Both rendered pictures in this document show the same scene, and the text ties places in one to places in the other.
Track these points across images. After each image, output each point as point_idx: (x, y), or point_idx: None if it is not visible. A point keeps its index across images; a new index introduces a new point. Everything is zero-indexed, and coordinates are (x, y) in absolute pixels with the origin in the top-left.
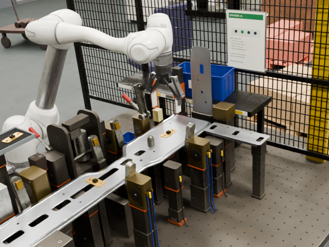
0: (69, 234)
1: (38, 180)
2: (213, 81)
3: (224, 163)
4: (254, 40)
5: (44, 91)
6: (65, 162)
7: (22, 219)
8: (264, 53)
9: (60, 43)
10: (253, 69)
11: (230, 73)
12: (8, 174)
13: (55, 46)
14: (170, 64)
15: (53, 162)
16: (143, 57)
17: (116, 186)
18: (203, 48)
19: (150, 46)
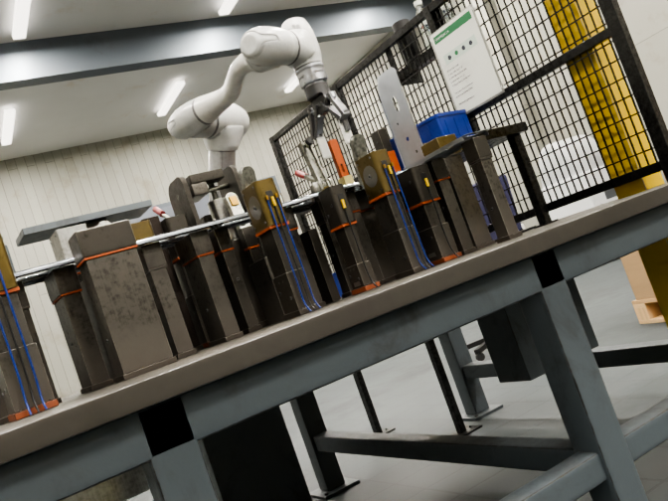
0: (163, 273)
1: (135, 228)
2: (428, 126)
3: (447, 210)
4: (473, 54)
5: None
6: (188, 225)
7: None
8: (491, 63)
9: (202, 119)
10: (488, 97)
11: (457, 114)
12: None
13: (213, 146)
14: (324, 82)
15: (166, 220)
16: (254, 46)
17: (237, 215)
18: (387, 72)
19: (261, 31)
